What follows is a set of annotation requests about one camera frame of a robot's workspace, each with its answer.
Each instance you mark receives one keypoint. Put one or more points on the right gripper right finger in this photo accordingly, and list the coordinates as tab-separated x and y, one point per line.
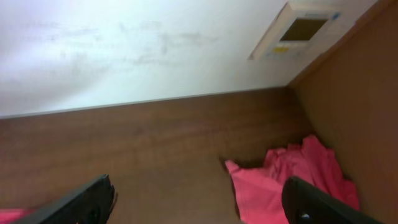
305	204

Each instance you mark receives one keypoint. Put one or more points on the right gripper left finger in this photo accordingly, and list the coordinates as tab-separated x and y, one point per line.
92	203

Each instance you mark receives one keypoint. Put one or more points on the orange soccer t-shirt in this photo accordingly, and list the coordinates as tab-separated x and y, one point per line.
10	215

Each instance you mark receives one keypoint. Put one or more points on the red shirt at right edge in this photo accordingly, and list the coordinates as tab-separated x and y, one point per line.
258	191

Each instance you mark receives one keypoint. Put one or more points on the beige wall panel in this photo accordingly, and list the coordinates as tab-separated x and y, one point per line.
295	29

